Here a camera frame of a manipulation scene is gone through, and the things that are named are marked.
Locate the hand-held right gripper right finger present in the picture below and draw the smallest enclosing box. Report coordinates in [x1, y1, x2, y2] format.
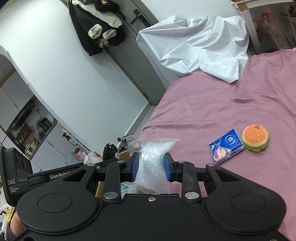
[163, 152, 246, 202]

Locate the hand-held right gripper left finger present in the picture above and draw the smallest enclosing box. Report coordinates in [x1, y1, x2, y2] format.
[74, 152, 140, 202]

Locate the clear plastic bag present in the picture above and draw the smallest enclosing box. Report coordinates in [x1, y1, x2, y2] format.
[128, 138, 181, 194]

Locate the brown cardboard box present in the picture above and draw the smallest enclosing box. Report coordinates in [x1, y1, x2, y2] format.
[95, 150, 167, 197]

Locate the person's left hand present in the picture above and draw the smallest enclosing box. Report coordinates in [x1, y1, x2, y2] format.
[7, 209, 25, 241]

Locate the black bag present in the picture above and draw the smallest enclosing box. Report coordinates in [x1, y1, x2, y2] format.
[102, 143, 117, 160]

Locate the white plastic shopping bag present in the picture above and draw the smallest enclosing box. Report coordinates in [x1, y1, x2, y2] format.
[83, 151, 103, 164]

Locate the cluttered kitchen shelf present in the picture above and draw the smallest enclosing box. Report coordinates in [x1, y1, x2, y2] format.
[6, 95, 58, 160]

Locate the blue card packet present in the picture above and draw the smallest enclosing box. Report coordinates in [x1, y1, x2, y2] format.
[209, 128, 245, 165]

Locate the pink bedsheet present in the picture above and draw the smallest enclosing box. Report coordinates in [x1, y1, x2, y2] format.
[136, 47, 296, 232]

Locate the hamburger plush toy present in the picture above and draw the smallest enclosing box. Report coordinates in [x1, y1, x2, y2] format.
[242, 124, 270, 153]

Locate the grey door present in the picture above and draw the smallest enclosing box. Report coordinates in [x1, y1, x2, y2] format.
[102, 0, 169, 106]

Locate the white dust cover sheet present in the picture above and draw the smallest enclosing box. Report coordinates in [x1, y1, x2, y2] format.
[136, 15, 250, 85]

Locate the black and white jacket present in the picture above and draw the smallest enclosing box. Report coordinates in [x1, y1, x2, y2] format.
[68, 0, 126, 56]

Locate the white desk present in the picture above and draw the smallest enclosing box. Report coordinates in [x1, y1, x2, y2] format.
[239, 0, 262, 56]

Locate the printed paper bag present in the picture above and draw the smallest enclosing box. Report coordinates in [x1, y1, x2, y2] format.
[252, 5, 296, 50]

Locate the black door handle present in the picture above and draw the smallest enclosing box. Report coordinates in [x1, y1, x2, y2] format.
[131, 9, 146, 25]

